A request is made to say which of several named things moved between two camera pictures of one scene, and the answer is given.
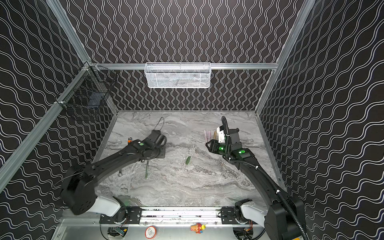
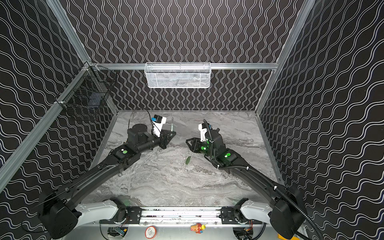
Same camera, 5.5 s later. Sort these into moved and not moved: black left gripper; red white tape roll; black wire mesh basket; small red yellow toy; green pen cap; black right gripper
Moved: black left gripper; black right gripper
Not moved: green pen cap; small red yellow toy; red white tape roll; black wire mesh basket
